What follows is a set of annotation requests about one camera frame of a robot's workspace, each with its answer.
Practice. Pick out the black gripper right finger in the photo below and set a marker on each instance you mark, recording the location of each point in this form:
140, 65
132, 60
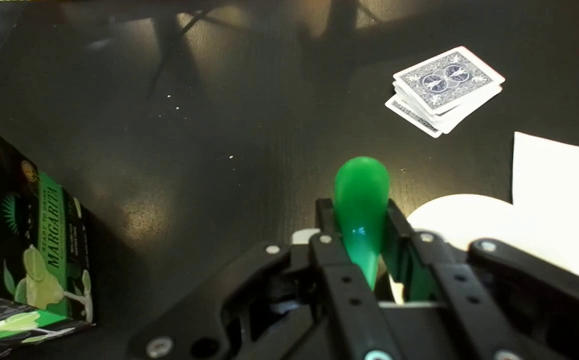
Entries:
461, 293

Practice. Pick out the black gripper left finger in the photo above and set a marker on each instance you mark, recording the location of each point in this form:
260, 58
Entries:
342, 293

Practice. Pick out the green plastic spoon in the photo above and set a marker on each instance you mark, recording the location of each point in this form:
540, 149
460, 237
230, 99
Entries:
362, 200

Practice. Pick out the white paper napkin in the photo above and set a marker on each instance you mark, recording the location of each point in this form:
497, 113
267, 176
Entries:
561, 193

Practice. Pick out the green margarita bottle pack box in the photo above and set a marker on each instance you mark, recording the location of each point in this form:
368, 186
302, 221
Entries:
41, 252

